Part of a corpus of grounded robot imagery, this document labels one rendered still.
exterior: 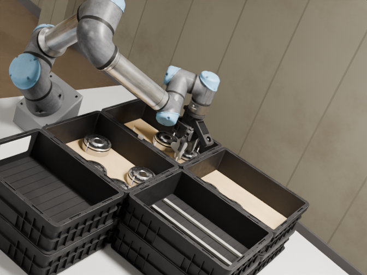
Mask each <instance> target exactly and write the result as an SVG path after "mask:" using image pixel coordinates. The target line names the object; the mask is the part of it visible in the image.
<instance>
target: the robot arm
mask: <svg viewBox="0 0 367 275"><path fill-rule="evenodd" d="M124 9H125V1H124V0H87V1H85V2H83V3H82V4H81V5H79V7H78V9H77V11H76V13H75V14H74V15H72V16H70V17H69V18H67V19H65V20H64V21H62V22H61V23H59V24H57V25H56V26H53V25H50V24H47V25H46V24H41V25H39V26H37V27H36V28H35V30H34V31H33V32H32V34H31V37H30V39H29V42H28V44H27V46H26V48H25V50H24V52H23V54H20V55H18V57H17V58H16V57H15V58H14V59H13V61H12V62H11V64H10V67H9V75H10V78H11V79H12V82H13V83H14V85H15V86H16V87H17V88H18V89H19V90H20V92H21V93H22V94H23V96H24V97H25V103H26V106H27V108H28V110H29V111H30V113H31V114H33V115H35V116H38V117H46V116H50V115H52V114H54V113H55V112H56V111H58V110H59V109H60V107H61V106H62V104H63V102H64V93H63V90H62V89H61V87H60V86H59V85H58V84H57V83H55V82H53V81H51V80H50V79H49V77H48V75H49V72H50V70H51V68H52V66H53V63H54V61H55V59H56V58H57V57H59V56H61V55H63V54H64V53H65V51H66V49H67V47H69V46H70V45H72V44H74V43H76V42H78V44H79V47H80V49H81V51H82V52H83V54H84V56H85V57H86V58H87V60H88V61H89V62H90V63H91V64H92V65H93V66H94V67H96V68H97V69H98V70H105V71H106V72H107V73H108V74H109V75H111V76H112V77H113V78H115V79H116V80H117V81H118V82H119V83H121V84H122V85H124V86H125V87H126V88H127V89H129V90H130V91H131V92H132V93H134V94H135V95H136V96H137V97H139V98H140V99H141V100H142V101H144V102H145V103H146V104H147V105H149V106H150V107H151V108H153V109H154V110H155V111H157V113H156V120H157V121H158V122H159V123H160V124H162V125H166V126H173V129H172V131H173V132H174V133H175V134H176V135H177V136H178V137H179V136H180V137H182V138H180V139H179V140H178V142H172V143H171V148H172V149H173V150H174V152H175V153H176V156H175V159H176V157H177V156H178V157H177V161H178V160H179V159H181V156H182V154H183V153H184V150H185V149H186V148H187V153H188V154H191V153H192V152H193V150H194V148H195V147H196V145H197V143H198V142H199V141H200V142H201V144H202V146H203V147H208V146H211V145H212V144H214V142H213V140H212V137H211V135H210V133H209V131H208V129H207V127H206V125H205V123H204V120H203V119H204V118H205V116H206V114H207V113H208V110H209V107H210V105H211V102H212V100H213V98H214V95H215V93H216V91H217V88H218V85H219V83H220V79H219V77H218V76H217V75H216V74H214V73H212V72H210V71H203V72H201V74H200V75H197V74H194V73H191V72H189V71H186V70H183V69H181V68H178V67H174V66H169V67H168V69H167V72H166V74H165V77H164V80H163V84H164V85H166V89H165V90H164V89H162V88H161V87H160V86H159V85H158V84H156V83H155V82H154V81H153V80H151V79H150V78H149V77H148V76H147V75H145V74H144V73H143V72H142V71H141V70H140V69H138V68H137V67H136V66H135V65H134V64H132V63H131V62H130V61H129V60H128V59H126V58H125V57H124V56H123V55H121V54H120V53H119V50H118V47H117V46H116V45H114V44H113V41H112V38H113V36H114V33H115V31H116V28H117V25H118V24H119V21H120V18H121V16H122V14H123V13H124ZM186 93H189V94H192V98H191V101H190V103H189V105H184V107H183V109H184V110H185V112H184V113H183V116H180V117H179V115H180V111H181V108H182V105H183V102H184V99H185V96H186ZM178 117H179V118H178Z"/></svg>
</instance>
